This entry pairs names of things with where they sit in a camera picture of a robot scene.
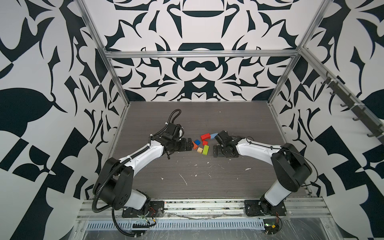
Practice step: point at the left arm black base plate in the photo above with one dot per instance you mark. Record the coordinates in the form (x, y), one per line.
(149, 210)

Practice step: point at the white slotted cable duct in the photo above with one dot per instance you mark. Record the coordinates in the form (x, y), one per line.
(182, 224)

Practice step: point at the red arch wood block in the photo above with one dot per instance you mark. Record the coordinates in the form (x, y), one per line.
(205, 137)

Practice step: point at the orange wood block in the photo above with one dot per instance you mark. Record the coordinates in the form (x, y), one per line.
(195, 145)

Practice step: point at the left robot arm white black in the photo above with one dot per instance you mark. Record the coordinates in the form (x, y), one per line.
(114, 186)

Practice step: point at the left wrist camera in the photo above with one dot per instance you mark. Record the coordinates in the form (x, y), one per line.
(179, 131)

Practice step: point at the lime green wood block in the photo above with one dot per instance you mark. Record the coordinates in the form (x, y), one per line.
(205, 150)

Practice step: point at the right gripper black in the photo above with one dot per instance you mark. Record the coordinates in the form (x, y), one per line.
(216, 149)

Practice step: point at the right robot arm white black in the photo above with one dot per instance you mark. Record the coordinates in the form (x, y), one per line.
(291, 169)

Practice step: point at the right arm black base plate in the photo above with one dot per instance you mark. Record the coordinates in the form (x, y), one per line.
(255, 208)

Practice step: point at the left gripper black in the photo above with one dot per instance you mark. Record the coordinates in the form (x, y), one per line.
(184, 147)

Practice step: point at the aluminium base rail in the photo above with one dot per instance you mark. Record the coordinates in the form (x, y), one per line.
(209, 208)

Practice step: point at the small green circuit board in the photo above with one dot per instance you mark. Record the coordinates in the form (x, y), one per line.
(272, 226)

